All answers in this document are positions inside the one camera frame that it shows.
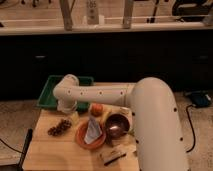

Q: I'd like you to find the dark red grape bunch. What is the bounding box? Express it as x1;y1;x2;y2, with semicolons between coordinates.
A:
47;119;72;136

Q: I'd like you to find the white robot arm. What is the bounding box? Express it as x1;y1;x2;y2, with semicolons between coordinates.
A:
53;74;190;171

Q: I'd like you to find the orange plate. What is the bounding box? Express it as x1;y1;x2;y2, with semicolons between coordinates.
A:
75;122;106;150

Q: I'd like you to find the orange tomato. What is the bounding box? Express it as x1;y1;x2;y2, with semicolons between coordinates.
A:
90;103;103;116

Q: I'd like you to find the grey folded cloth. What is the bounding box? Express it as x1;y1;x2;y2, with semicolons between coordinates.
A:
84;116;102;144

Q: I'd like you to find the yellow banana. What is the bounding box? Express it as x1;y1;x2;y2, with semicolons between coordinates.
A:
100;108;111;124

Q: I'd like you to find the green plastic tray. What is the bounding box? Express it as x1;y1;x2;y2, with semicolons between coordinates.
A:
37;75;94;110

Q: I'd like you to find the dark purple bowl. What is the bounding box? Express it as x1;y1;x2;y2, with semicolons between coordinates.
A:
105;114;130;139

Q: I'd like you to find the white cup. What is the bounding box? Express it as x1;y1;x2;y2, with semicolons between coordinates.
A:
119;107;131;116

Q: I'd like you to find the wooden block with black strip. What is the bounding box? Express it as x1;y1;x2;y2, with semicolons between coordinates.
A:
100;147;127;166

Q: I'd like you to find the white remote on shelf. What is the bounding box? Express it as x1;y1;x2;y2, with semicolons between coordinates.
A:
86;0;99;25

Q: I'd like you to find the black cable right floor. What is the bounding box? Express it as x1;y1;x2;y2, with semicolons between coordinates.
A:
185;103;198;154

